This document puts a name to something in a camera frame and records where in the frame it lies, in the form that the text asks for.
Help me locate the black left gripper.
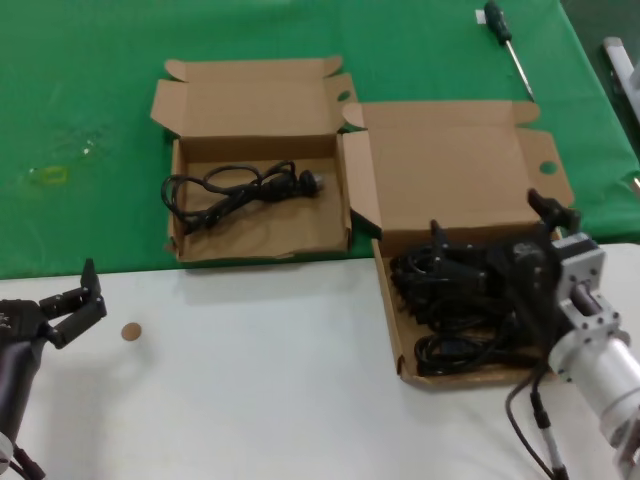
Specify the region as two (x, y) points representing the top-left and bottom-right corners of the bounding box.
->
(0, 258), (108, 351)

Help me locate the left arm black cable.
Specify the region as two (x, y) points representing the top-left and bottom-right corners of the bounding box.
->
(9, 442), (47, 480)

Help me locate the cardboard box with torn rim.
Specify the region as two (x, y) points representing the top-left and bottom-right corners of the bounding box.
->
(149, 54), (359, 264)

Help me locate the right arm cable silver connector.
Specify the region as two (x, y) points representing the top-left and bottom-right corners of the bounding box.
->
(529, 390), (569, 480)

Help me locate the green handled screwdriver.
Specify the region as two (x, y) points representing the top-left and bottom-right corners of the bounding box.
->
(482, 0), (536, 101)

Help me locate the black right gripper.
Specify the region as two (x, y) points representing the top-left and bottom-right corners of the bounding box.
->
(430, 188), (582, 352)

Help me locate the plain black right arm cable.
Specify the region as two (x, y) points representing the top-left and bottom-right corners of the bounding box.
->
(503, 367), (551, 480)

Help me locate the grey metal post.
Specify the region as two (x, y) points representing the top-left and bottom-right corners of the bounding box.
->
(602, 37), (640, 116)

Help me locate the green tablecloth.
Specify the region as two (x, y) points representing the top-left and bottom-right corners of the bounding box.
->
(0, 0), (640, 281)

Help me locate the cardboard box with open lid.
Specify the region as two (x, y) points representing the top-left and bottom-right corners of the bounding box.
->
(341, 99), (575, 387)

